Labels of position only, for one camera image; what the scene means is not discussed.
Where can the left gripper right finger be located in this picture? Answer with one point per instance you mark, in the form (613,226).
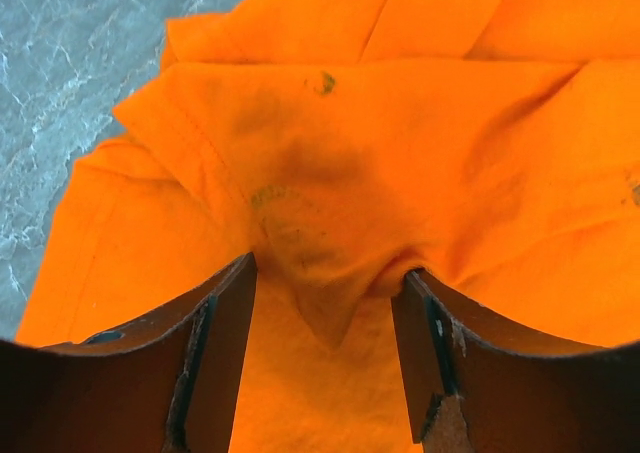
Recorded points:
(476,381)

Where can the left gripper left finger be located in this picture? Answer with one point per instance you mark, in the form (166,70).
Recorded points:
(167,381)

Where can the orange t shirt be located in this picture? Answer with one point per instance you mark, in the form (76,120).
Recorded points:
(494,143)

